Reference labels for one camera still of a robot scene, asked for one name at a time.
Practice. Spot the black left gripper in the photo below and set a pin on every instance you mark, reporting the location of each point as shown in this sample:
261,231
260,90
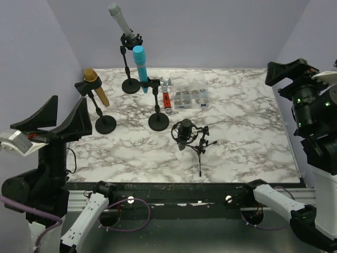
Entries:
79,124

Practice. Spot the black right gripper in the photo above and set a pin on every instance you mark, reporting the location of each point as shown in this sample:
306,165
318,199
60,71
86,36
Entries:
295,69

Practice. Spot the gold microphone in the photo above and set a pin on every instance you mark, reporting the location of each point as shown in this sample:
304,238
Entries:
93,79

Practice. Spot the black clip desk stand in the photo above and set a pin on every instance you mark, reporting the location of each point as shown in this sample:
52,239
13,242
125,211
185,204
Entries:
158,121

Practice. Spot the blue microphone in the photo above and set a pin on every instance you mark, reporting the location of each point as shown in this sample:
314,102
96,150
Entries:
139,57

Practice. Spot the black tripod shock-mount stand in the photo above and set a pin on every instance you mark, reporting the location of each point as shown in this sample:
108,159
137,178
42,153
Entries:
200,142

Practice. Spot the black microphone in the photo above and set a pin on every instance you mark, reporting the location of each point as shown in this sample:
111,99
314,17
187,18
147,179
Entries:
184,136

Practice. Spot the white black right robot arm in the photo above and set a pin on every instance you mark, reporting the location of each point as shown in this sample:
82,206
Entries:
313,97

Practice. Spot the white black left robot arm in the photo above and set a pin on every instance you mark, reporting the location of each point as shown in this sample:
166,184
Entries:
41,193

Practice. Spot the grey microphone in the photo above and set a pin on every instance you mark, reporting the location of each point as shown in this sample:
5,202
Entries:
116,13

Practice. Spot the clear plastic screw box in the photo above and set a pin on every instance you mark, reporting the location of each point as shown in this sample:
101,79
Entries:
189,90

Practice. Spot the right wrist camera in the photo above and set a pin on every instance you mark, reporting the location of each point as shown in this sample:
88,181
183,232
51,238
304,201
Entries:
326,77

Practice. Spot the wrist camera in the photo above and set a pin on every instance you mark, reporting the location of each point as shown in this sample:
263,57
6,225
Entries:
326,77
16,142

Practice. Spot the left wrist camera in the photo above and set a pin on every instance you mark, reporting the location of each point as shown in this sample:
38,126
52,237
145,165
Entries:
16,142

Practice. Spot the red handled adjustable wrench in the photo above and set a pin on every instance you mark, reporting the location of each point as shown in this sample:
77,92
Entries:
166,97

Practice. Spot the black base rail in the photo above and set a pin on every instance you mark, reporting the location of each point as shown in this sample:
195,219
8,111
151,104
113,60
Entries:
170,201

